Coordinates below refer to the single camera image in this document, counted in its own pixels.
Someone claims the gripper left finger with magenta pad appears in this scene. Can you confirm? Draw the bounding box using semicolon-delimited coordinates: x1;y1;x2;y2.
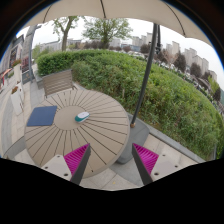
42;144;91;185

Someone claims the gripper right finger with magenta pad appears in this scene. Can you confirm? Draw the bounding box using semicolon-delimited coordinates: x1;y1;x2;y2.
132;143;181;185

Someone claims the white and teal computer mouse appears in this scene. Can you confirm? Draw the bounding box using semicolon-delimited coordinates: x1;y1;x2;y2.
75;112;90;123

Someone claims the blue mouse pad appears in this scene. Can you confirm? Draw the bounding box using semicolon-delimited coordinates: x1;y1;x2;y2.
27;106;57;127

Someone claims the grey umbrella base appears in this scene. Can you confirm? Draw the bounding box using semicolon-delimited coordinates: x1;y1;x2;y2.
117;119;149;164

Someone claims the round slatted beige table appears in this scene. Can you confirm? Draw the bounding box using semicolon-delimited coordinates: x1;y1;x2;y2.
25;90;130;177

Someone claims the trimmed green hedge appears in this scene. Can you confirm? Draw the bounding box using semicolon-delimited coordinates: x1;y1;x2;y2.
37;50;224;160

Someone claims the beige slatted outdoor chair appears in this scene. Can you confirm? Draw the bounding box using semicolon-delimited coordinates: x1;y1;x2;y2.
42;69;77;97

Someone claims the white planter box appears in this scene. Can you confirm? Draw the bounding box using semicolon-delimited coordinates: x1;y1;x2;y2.
11;85;24;115

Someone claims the dark umbrella pole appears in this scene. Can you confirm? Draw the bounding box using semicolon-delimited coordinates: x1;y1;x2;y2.
130;23;158;128

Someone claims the leafy green tree centre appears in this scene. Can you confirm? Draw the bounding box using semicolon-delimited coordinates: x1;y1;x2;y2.
82;18;132;49

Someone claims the bare-trunk tree left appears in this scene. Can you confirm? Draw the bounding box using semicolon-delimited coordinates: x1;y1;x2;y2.
53;16;79;51

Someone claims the beige patio umbrella canopy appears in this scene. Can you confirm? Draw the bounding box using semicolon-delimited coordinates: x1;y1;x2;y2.
23;0;212;45

